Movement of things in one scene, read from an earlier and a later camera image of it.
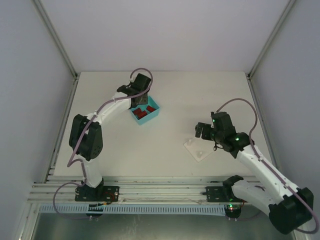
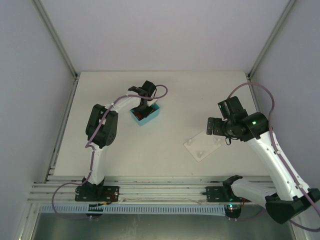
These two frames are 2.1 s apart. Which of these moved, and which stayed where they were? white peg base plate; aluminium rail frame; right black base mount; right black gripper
Moved: right black gripper
Stayed: right black base mount; aluminium rail frame; white peg base plate
